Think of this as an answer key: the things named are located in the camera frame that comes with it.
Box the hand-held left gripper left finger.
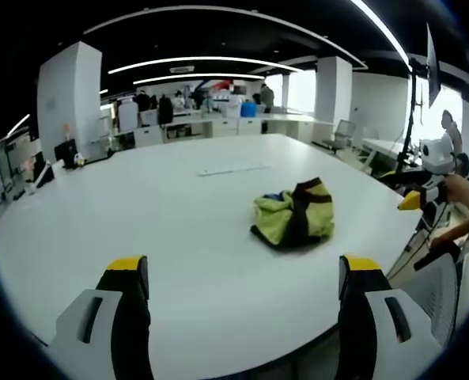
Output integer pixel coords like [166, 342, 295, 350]
[45, 255, 155, 380]

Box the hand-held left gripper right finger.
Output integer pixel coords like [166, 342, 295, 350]
[336, 254, 435, 380]

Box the yellow-green and black garment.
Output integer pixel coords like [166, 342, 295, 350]
[249, 176, 336, 252]

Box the black light stand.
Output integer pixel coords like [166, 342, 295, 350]
[394, 22, 444, 179]

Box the grey mesh office chair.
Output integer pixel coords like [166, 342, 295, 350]
[391, 249, 464, 348]

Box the white side desk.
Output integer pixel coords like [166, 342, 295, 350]
[359, 136, 411, 172]

